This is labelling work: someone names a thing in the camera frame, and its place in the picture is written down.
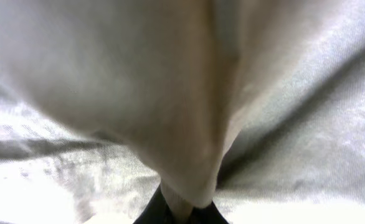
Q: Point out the grey shorts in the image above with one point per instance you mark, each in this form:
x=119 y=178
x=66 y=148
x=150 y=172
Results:
x=257 y=106

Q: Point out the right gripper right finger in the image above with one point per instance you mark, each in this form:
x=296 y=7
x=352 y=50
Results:
x=207 y=215

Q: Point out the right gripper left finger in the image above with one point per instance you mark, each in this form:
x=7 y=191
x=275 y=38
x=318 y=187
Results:
x=156 y=211

